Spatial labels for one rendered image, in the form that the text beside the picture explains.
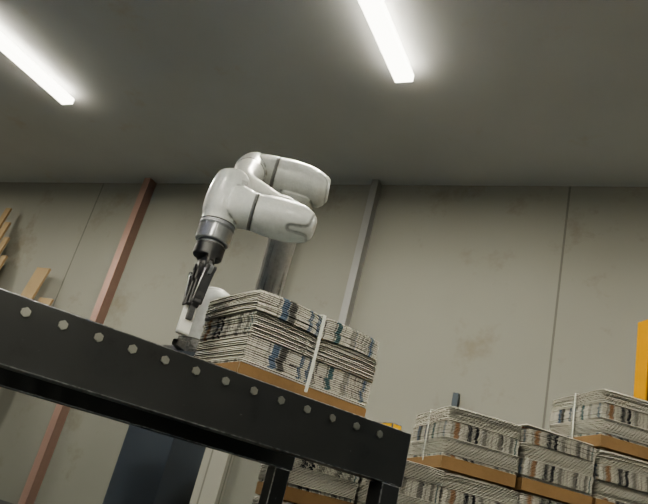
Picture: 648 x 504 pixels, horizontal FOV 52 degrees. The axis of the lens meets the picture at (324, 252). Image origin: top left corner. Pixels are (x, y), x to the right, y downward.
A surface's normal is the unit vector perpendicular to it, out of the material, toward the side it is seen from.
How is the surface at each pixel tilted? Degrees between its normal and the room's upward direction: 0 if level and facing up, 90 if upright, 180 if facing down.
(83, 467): 90
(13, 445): 90
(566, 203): 90
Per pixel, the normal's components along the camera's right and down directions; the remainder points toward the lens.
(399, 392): -0.38, -0.43
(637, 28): -0.23, 0.90
